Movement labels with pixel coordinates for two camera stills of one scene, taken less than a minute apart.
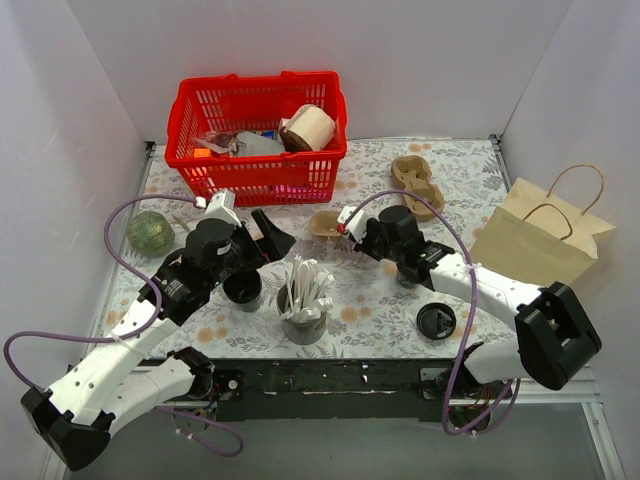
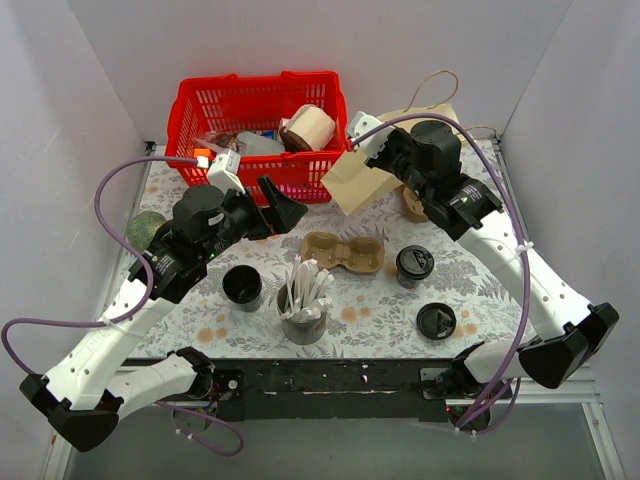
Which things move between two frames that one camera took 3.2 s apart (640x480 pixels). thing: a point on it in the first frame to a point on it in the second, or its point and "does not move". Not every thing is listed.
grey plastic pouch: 259,145 does not move
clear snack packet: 218,141 does not move
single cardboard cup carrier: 323,225 to 357,254
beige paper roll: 308,128 does not move
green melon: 150,234 does not move
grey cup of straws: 302,308 does not move
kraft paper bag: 535,238 to 353,184
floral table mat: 350,277 does not move
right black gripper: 367,240 to 382,157
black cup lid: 436,321 does not move
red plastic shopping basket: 271,140 does not move
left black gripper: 255,241 to 261,215
